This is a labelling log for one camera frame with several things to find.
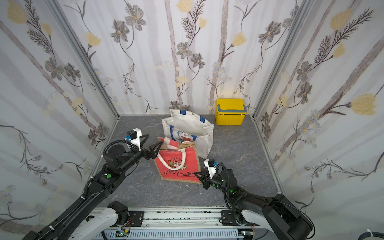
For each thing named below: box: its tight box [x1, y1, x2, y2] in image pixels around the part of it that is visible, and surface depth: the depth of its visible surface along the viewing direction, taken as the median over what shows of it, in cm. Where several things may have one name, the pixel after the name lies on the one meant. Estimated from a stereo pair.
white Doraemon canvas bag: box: [161, 108, 214, 159], surface depth 94 cm
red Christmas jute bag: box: [154, 137, 202, 184], surface depth 77 cm
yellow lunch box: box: [215, 98, 247, 126], surface depth 110 cm
